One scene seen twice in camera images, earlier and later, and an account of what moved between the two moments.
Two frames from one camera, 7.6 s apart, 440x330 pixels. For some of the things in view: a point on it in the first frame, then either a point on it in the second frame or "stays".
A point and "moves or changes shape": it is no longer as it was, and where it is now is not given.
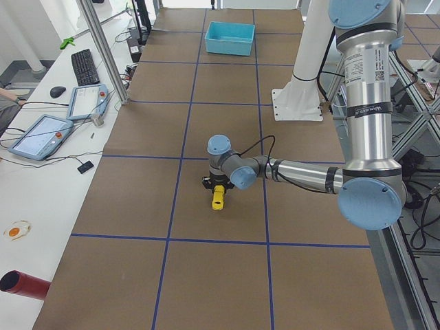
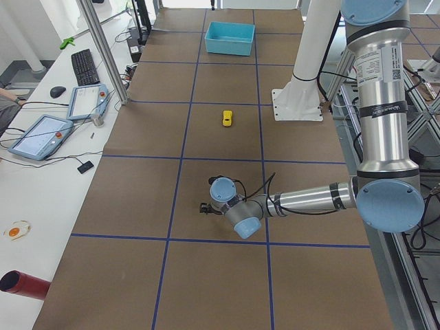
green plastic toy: [66, 42] stays
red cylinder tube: [17, 282] stays
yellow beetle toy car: [218, 199] moves or changes shape
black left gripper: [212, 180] → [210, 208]
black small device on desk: [85, 166] stays
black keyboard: [84, 67] stays
